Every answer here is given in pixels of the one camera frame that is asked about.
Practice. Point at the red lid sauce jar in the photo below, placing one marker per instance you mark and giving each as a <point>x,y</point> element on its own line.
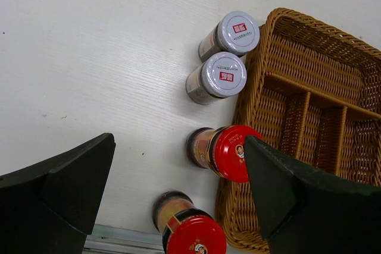
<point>221,150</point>
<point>184,227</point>

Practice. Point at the white lid jar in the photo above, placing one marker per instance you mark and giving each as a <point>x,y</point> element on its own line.
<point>237,33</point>
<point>221,76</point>

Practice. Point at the brown wicker basket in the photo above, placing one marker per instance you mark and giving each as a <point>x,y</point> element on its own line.
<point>313,93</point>

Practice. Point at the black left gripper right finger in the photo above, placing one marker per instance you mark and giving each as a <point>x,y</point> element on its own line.
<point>302,209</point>

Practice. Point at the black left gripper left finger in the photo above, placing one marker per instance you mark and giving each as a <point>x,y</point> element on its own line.
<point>51,206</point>

